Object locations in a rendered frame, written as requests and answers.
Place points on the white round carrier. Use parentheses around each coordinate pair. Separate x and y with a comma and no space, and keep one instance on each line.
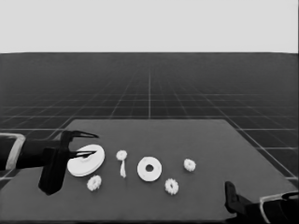
(143,172)

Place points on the white toothed gear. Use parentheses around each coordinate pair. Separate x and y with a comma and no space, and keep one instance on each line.
(168,188)
(119,156)
(187,167)
(91,184)

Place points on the small white T-shaped piece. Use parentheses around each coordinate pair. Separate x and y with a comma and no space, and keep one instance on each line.
(123,170)

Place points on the large thick white disc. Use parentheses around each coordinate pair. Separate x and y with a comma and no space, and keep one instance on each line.
(84,168)

